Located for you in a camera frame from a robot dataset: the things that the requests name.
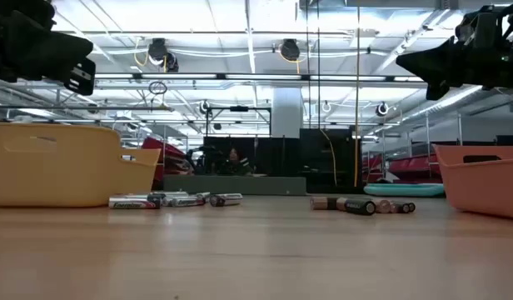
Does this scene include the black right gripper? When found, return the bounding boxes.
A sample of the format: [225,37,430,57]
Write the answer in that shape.
[396,2,513,101]

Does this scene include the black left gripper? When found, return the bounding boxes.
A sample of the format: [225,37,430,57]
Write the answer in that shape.
[0,0,97,96]

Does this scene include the red storage bins stack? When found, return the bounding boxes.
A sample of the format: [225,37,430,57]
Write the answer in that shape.
[142,136,193,191]
[366,152,443,184]

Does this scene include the yellow plastic bin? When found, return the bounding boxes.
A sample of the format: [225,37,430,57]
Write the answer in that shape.
[0,122,162,208]

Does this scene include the blue calculator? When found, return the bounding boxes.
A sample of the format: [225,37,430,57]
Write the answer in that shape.
[363,182,446,198]

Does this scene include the orange plastic bin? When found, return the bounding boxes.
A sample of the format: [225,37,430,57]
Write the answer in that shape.
[432,143,513,221]

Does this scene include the black partition panels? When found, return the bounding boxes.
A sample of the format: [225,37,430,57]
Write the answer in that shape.
[202,128,364,193]

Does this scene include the person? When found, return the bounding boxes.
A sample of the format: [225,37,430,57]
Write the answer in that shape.
[217,147,255,177]

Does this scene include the grey metal power strip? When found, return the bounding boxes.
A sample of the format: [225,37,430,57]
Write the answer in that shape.
[162,174,307,197]

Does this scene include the coiled black wire loop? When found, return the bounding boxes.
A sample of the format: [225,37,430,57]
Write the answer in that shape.
[147,81,168,96]

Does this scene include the black metal gantry frame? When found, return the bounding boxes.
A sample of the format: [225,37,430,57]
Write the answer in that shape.
[205,106,272,138]

